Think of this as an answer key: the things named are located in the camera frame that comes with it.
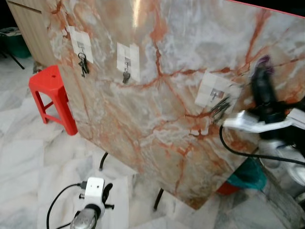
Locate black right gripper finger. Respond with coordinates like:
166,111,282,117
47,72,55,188
253,55,276,94

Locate small key bunch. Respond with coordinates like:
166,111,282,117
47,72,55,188
209,94,233,119

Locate black panel stand leg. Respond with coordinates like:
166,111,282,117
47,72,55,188
153,187,164,211
99,152,109,171

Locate teal plastic object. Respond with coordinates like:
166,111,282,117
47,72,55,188
228,159,267,190

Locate red plastic object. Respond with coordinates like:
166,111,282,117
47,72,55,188
217,181,235,195

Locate marble pattern panel board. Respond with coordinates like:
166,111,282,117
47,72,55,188
42,0,305,210

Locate red plastic stool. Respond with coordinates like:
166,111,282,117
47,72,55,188
29,65,78,136

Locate green waste bin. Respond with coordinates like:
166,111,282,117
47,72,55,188
0,27,31,59

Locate light wooden cabinet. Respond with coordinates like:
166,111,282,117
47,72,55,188
7,0,58,67

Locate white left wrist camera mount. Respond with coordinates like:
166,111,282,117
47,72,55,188
81,177,105,208

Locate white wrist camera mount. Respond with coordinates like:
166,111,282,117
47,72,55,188
81,177,105,208
223,109,292,134

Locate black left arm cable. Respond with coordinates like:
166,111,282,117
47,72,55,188
46,181,87,229

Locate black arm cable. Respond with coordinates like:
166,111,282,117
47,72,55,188
46,181,87,229
219,125,305,167

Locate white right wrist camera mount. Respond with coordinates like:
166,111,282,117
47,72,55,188
223,109,292,134

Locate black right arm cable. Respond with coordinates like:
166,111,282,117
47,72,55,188
219,125,305,167

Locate white taped adhesive wall hook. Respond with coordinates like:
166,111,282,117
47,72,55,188
117,43,140,82
69,26,93,63
195,72,241,108

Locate key bunch with large ring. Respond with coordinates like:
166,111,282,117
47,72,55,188
78,52,90,78

